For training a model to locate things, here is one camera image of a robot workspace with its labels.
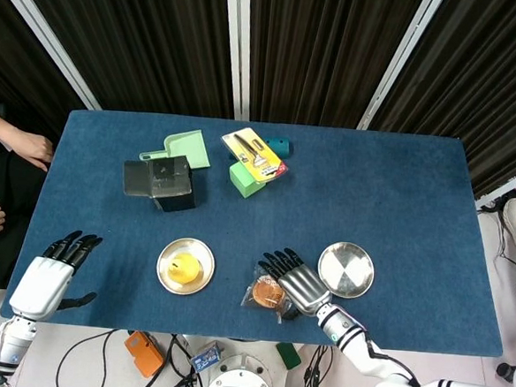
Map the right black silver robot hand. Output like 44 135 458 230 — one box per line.
254 245 338 323

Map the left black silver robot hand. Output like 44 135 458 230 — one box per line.
7 225 105 325

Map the plastic brown mooncake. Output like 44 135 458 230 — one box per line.
239 265 296 325

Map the yellow round food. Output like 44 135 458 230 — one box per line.
166 249 205 285

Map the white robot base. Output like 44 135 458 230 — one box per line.
203 336 301 387

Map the round steel plate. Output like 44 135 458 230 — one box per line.
315 239 377 300
154 235 217 297

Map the black person clothing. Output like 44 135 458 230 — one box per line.
0 151 49 297

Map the dark green block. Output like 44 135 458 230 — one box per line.
274 341 304 371

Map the black pleated curtain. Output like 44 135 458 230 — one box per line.
0 0 242 121
367 0 516 201
0 0 94 147
240 0 426 134

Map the blue table cloth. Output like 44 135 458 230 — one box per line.
0 104 516 359

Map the blue white small box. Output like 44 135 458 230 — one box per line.
189 338 225 376

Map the orange handheld device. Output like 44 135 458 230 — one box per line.
121 330 168 380

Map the green foam cube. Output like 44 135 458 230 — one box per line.
227 160 269 201

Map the open black cardboard box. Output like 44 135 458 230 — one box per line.
119 150 201 216

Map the teal cylinder toy block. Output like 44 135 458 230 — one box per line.
228 133 295 165

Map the razor on yellow blister card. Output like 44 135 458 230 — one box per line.
217 125 292 186

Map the light green plastic dustpan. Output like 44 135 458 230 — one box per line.
138 125 214 171

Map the black caster wheel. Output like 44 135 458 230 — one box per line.
496 360 516 383

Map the black green cable bundle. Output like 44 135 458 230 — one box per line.
292 342 335 387

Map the white frame post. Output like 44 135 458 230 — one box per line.
356 0 445 136
0 0 110 111
473 155 516 211
216 0 258 122

